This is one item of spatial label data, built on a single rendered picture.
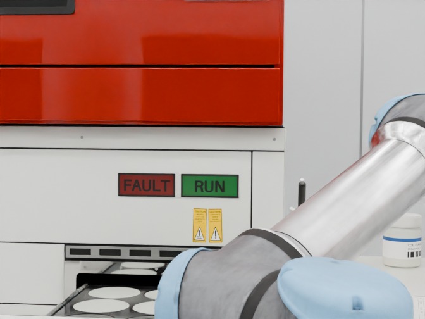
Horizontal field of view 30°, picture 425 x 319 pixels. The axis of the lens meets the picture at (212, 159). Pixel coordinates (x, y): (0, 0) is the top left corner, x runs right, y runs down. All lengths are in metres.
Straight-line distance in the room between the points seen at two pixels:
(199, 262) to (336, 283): 0.17
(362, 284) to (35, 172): 1.10
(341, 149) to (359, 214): 2.21
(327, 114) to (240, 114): 1.55
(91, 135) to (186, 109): 0.22
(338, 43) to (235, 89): 1.58
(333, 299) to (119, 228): 1.04
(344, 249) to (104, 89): 0.84
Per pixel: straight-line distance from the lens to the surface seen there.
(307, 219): 0.85
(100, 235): 1.66
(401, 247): 1.50
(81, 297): 1.53
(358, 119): 3.10
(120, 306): 1.45
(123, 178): 1.64
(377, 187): 0.92
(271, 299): 0.71
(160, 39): 1.58
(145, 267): 1.64
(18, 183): 1.70
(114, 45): 1.59
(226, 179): 1.61
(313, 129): 3.09
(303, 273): 0.69
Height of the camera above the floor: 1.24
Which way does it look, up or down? 3 degrees down
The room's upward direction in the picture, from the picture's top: straight up
